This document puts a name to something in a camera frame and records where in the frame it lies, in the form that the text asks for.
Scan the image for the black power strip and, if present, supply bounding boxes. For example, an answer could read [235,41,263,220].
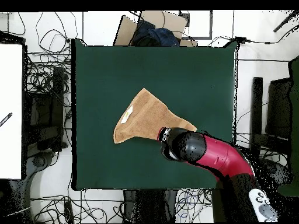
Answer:
[63,201,75,223]

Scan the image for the black stand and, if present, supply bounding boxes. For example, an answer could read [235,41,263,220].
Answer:
[249,76,293,160]
[23,66,68,156]

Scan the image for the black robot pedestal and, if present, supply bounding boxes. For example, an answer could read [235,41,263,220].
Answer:
[123,189,178,223]

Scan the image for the white panel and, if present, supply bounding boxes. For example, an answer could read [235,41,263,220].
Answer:
[0,43,23,180]

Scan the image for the dark blue jeans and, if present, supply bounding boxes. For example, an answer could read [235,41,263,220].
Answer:
[131,19,181,47]

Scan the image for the black square frame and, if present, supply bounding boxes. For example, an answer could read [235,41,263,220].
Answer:
[179,10,213,40]

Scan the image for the black tripod leg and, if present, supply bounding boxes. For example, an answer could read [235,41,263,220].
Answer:
[272,10,299,33]

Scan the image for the dark green table cloth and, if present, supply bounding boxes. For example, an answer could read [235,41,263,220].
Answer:
[70,38,239,192]

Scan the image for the orange terry towel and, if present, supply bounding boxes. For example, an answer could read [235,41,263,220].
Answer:
[113,87,198,145]

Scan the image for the black marker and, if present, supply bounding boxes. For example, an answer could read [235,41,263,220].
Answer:
[0,112,13,128]

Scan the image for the thin black cable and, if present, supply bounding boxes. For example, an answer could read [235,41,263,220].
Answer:
[208,23,299,47]

